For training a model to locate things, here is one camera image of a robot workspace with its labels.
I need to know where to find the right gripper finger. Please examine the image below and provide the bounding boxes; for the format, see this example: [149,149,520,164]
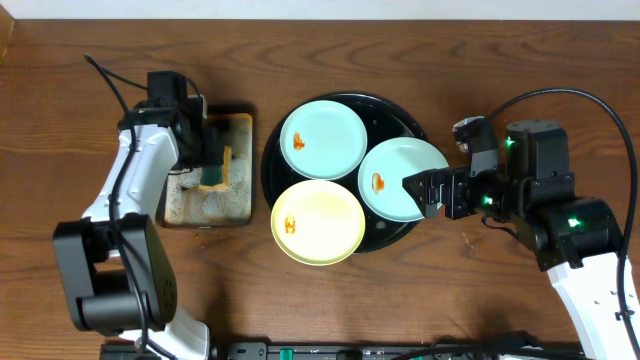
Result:
[408,187,441,218]
[402,169,440,193]

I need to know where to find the yellow green sponge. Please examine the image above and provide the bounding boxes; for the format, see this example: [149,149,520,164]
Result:
[199,146,232,192]

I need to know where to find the light blue plate top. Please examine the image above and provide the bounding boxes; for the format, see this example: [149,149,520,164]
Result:
[279,100,368,180]

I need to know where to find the light blue plate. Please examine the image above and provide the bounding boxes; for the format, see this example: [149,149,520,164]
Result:
[358,137,449,222]
[279,100,368,180]

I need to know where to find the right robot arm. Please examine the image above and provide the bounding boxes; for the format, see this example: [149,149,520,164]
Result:
[402,117,639,359]

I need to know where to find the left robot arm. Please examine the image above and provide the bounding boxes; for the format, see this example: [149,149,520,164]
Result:
[52,95,213,359]

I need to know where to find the black rectangular soapy tray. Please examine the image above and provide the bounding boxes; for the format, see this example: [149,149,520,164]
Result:
[155,102,255,228]

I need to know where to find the black round tray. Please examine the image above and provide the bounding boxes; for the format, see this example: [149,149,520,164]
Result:
[261,92,428,253]

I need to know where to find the light blue plate right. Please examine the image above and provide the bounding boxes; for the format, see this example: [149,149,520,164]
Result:
[358,137,449,222]

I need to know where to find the yellow plate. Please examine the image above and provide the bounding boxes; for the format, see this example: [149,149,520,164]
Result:
[270,180,366,266]

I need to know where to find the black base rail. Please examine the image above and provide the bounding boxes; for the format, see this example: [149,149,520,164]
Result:
[99,342,584,360]

